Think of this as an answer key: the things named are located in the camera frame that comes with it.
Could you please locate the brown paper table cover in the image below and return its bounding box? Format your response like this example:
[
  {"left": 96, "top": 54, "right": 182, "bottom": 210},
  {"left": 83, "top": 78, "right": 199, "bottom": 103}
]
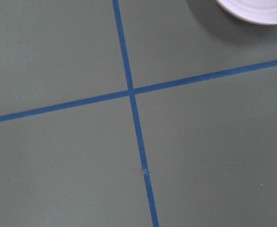
[{"left": 0, "top": 0, "right": 277, "bottom": 227}]

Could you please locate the pink plastic plate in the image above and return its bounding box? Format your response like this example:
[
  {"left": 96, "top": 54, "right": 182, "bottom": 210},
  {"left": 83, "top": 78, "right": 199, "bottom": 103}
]
[{"left": 216, "top": 0, "right": 277, "bottom": 25}]

